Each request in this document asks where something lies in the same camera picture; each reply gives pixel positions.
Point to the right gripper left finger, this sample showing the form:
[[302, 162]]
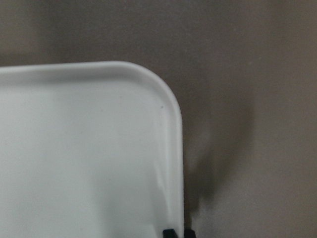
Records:
[[169, 233]]

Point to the cream rabbit tray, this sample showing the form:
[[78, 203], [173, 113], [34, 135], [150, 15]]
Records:
[[89, 150]]

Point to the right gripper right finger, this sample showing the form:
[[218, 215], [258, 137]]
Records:
[[189, 233]]

